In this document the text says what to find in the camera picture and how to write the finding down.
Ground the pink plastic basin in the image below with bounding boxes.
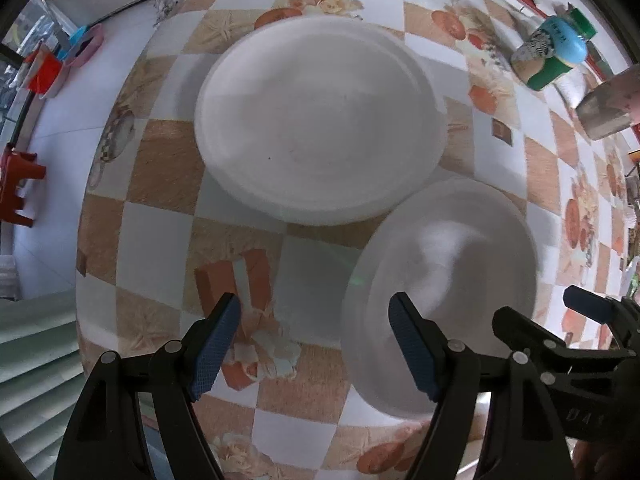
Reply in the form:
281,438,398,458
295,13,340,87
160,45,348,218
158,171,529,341
62,22,104,67

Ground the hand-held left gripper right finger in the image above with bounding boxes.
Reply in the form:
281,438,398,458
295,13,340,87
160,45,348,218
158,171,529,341
389,292,573,480

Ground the pale green ribbed cover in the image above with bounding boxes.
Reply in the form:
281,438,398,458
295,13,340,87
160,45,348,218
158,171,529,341
0,290,101,480

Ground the red plastic stool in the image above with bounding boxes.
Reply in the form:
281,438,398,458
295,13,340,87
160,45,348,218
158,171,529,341
0,142,47,228

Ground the white folded cloth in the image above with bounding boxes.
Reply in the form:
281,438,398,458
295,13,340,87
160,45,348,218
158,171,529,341
552,67,588,111

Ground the checked printed tablecloth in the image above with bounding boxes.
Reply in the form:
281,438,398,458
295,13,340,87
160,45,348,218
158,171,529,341
75,0,640,480

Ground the pink steel thermos flask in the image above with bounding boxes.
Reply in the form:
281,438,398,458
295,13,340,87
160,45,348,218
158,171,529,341
575,64,640,141

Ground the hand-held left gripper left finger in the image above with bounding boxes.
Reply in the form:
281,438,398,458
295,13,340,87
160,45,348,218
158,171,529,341
52,292,242,480

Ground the green capped drink bottle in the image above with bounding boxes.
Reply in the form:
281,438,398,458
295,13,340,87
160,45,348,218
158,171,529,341
511,7,598,92

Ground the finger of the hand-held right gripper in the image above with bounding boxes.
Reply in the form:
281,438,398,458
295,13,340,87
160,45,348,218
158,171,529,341
492,307,640,386
562,285,640,352

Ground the red plastic box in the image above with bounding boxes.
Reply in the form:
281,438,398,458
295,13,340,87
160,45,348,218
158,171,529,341
22,42,68,98

